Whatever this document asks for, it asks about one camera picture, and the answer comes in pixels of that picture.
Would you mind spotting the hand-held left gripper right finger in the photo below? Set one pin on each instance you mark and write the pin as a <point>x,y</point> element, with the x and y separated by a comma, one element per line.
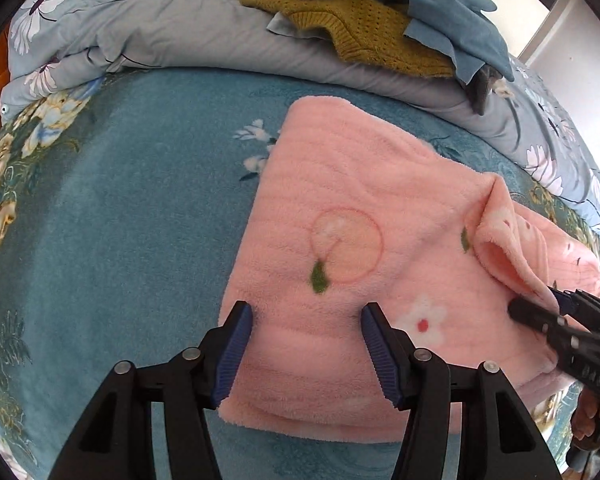
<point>382,355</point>

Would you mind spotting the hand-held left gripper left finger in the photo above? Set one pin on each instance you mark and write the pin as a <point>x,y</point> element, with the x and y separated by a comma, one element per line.
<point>232,355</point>

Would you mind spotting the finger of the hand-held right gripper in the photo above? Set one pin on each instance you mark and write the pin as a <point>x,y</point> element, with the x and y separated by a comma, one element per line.
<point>535,315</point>
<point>580,302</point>

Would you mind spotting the pink floral fleece garment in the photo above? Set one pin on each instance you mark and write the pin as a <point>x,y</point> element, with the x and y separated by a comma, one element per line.
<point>360,270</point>

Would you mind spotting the person's right hand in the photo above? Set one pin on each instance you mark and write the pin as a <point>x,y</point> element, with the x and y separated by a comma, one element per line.
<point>592,417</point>

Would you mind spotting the blue garment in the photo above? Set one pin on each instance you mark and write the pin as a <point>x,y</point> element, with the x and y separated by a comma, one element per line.
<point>455,10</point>

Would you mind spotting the grey daisy print duvet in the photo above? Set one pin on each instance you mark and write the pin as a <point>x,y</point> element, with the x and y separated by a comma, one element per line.
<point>180,30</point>

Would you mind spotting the mustard yellow knit sweater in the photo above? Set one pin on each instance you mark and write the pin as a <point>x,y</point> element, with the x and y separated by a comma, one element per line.
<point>370,25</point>

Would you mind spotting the pale grey cloth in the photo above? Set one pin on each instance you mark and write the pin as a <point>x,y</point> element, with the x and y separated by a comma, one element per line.
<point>285,25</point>

